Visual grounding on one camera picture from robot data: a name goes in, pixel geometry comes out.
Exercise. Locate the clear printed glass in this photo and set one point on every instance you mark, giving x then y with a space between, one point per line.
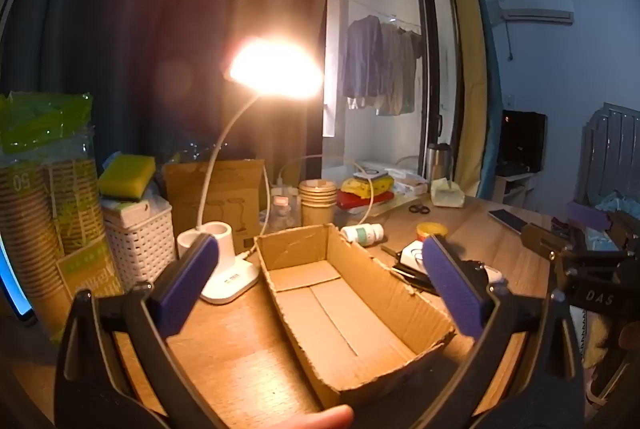
282 209

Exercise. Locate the red flat box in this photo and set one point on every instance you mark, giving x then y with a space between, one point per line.
350 200

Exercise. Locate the black monitor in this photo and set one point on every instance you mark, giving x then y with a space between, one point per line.
522 141

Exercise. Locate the black scissors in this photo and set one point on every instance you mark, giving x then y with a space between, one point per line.
419 209

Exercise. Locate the blue lit screen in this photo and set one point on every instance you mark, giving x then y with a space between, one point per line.
10 289

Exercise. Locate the hanging green shirt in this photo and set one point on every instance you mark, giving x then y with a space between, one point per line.
412 59

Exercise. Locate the red tin with yellow lid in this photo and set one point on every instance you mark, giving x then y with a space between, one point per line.
432 229

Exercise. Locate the grey radiator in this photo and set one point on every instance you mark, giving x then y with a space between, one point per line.
610 134

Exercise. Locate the stack of brown paper cups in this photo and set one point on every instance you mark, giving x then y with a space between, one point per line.
318 204

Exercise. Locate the teal curtain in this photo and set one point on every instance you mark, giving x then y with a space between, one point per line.
492 84

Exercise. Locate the light blue cloth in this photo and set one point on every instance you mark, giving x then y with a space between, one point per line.
612 200

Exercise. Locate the yellow green sponge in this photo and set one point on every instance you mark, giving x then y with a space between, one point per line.
127 176

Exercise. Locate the white woven plastic basket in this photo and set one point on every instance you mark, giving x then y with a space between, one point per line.
135 249

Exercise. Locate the yellow printed packet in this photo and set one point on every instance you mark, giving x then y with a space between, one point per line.
357 186

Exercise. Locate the white stand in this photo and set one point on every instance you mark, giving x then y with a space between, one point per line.
515 189

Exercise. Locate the person's left hand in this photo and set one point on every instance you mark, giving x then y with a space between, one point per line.
315 419

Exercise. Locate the white packet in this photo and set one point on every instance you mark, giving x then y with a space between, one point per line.
410 181

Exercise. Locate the brown lamp carton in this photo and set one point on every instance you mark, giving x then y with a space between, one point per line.
235 189

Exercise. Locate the white air conditioner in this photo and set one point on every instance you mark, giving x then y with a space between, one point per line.
535 6

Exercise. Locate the hanging blue shirt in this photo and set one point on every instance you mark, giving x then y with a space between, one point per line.
362 59

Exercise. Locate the white pill bottle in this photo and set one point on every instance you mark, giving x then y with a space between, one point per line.
367 234

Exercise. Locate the dark blue curtain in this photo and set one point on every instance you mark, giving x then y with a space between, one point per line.
125 34

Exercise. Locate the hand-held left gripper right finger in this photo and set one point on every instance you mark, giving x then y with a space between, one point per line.
452 289

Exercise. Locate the pale yellow tissue pack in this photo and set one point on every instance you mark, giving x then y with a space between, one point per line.
447 194

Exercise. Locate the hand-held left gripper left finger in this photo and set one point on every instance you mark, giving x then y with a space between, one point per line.
190 281

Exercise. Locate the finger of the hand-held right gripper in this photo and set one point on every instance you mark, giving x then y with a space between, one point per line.
590 215
542 239

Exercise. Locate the black door frame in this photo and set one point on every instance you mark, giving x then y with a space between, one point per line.
425 59

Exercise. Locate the clear plastic folder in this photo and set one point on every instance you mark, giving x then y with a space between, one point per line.
400 204

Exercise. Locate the smartphone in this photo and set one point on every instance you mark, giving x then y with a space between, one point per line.
507 220

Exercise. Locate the white desk lamp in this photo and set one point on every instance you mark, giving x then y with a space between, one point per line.
235 279

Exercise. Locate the white grey square device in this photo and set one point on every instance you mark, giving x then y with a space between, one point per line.
370 174

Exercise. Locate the bagged stacks of paper cups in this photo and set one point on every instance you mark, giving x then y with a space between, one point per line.
30 219

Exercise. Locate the steel thermos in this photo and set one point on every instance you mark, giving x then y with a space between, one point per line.
439 161

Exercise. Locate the hanging grey shirt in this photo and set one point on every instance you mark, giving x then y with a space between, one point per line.
392 69

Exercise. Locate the cardboard box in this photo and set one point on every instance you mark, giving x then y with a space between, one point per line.
325 309

